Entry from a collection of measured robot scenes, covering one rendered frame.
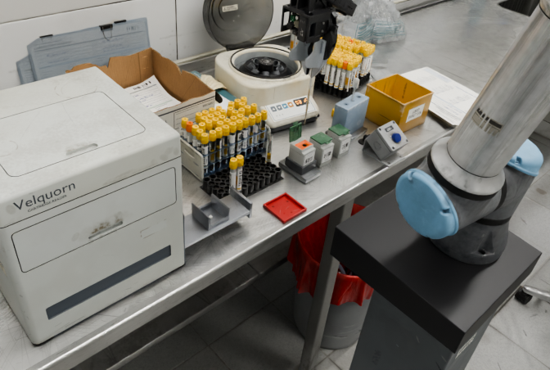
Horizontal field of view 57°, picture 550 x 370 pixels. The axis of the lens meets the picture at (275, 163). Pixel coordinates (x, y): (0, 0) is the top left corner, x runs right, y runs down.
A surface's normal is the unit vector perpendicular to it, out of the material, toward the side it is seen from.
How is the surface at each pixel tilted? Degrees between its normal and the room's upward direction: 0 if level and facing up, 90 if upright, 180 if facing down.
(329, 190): 0
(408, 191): 97
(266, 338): 0
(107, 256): 90
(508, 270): 4
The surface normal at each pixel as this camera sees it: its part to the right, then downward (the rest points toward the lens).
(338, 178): 0.08, -0.80
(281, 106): 0.31, -0.50
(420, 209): -0.84, 0.36
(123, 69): 0.66, 0.45
